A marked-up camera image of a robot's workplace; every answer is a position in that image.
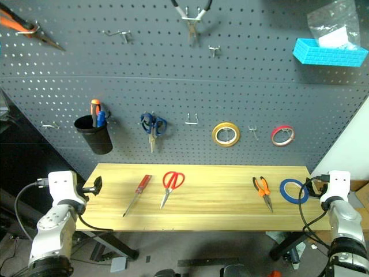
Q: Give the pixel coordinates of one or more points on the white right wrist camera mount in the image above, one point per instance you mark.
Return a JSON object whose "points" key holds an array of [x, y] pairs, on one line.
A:
{"points": [[337, 184]]}

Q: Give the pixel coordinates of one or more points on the grey perforated pegboard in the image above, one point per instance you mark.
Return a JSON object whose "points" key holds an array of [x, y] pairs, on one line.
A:
{"points": [[178, 83]]}

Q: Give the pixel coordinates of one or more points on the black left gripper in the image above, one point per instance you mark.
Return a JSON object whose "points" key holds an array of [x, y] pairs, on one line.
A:
{"points": [[83, 191]]}

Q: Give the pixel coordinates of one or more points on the orange black needle-nose pliers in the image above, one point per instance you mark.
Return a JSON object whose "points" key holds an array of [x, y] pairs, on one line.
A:
{"points": [[263, 191]]}

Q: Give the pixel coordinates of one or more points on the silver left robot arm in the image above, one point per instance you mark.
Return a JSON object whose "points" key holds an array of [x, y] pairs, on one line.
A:
{"points": [[53, 231]]}

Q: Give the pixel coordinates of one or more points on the blue plastic bin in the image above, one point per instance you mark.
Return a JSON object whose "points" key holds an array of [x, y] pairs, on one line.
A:
{"points": [[325, 54]]}

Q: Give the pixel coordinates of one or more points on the small orange object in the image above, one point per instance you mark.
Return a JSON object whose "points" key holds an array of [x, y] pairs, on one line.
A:
{"points": [[276, 274]]}

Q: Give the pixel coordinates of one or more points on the yellow tape roll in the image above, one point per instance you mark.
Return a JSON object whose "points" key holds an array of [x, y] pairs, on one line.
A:
{"points": [[215, 138]]}

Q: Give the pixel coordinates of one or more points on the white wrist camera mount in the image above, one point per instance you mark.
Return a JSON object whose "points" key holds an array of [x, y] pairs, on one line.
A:
{"points": [[62, 184], [337, 184]]}

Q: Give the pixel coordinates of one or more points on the black cup holder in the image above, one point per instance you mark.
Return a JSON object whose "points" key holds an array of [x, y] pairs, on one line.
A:
{"points": [[96, 141]]}

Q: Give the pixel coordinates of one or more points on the clear plastic bag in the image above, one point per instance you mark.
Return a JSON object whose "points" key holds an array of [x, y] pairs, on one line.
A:
{"points": [[331, 23]]}

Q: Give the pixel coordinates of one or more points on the blue tape roll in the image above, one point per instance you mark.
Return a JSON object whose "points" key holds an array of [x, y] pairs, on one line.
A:
{"points": [[283, 192]]}

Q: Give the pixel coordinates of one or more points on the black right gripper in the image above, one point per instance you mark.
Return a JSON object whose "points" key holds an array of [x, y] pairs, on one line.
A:
{"points": [[320, 190]]}

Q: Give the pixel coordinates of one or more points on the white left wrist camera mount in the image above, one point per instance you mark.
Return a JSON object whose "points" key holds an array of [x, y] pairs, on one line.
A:
{"points": [[62, 184]]}

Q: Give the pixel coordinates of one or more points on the metal pegboard hook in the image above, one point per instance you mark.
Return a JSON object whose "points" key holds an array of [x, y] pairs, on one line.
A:
{"points": [[191, 121], [29, 31], [50, 125], [121, 34], [191, 15], [253, 131], [214, 50]]}

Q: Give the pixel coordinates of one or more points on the black flat ruler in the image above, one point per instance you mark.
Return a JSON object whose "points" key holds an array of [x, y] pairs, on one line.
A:
{"points": [[207, 262]]}

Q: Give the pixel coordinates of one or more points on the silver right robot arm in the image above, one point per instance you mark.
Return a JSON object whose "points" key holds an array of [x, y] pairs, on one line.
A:
{"points": [[346, 225]]}

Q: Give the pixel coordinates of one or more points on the black table leg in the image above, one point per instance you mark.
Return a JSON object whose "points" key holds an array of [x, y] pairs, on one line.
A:
{"points": [[288, 243], [115, 243]]}

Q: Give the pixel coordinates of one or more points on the red tape roll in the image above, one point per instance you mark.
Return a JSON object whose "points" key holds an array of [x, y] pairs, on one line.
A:
{"points": [[274, 140]]}

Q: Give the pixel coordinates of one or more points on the large orange black pliers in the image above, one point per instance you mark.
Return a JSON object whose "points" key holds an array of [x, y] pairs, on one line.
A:
{"points": [[17, 21]]}

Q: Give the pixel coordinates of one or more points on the grey square plate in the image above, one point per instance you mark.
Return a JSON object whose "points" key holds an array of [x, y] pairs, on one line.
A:
{"points": [[118, 265]]}

